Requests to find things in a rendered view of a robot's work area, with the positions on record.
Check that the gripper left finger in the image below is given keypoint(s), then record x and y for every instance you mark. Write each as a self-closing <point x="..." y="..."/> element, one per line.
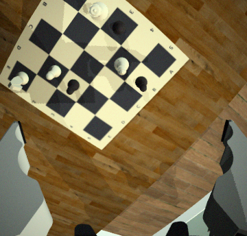
<point x="23" y="210"/>

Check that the black and cream chessboard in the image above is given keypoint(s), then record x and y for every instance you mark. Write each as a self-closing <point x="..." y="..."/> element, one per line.
<point x="63" y="33"/>

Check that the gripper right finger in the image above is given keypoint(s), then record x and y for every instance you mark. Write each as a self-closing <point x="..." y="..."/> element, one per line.
<point x="226" y="211"/>

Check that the black pawn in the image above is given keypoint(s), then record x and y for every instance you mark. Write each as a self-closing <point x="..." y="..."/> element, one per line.
<point x="141" y="83"/>
<point x="119" y="27"/>
<point x="73" y="85"/>

